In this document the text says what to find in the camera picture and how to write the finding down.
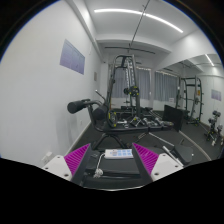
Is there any white wall socket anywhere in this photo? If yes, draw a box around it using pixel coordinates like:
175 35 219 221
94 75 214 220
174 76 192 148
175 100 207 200
41 152 53 165

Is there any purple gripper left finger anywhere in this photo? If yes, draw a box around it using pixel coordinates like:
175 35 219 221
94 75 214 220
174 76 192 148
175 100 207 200
42 143 92 186

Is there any black padded seat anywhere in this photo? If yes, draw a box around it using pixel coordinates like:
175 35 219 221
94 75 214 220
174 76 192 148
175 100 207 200
163 145 193 166

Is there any white charger cable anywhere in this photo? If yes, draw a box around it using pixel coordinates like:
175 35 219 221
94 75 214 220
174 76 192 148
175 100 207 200
93 153 107 179

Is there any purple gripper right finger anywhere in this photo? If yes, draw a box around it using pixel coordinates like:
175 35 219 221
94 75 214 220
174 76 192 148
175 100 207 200
131 142 185 186

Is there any black power rack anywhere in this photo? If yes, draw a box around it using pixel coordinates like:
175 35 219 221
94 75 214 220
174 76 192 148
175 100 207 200
175 76 203 126

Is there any black padded weight bench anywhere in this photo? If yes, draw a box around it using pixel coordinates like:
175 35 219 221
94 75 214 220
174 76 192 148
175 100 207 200
67 99 148 189

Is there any ceiling light strip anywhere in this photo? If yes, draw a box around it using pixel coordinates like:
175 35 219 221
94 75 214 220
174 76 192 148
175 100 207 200
93 8 185 34

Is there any dumbbell rack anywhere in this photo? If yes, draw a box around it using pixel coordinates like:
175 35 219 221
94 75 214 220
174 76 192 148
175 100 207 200
205 110 223 146

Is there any white power strip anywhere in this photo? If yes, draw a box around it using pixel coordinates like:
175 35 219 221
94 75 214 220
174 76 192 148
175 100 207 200
105 149 133 159

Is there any wall poster chart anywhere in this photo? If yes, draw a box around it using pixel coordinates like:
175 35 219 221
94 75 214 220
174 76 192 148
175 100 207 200
60 39 85 74

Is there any grey window curtain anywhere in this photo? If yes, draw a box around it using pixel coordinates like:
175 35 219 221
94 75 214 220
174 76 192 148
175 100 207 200
155 72 178 101

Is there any black multi-gym machine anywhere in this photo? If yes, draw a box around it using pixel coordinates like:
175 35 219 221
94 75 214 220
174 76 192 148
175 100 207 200
105 54 174 132

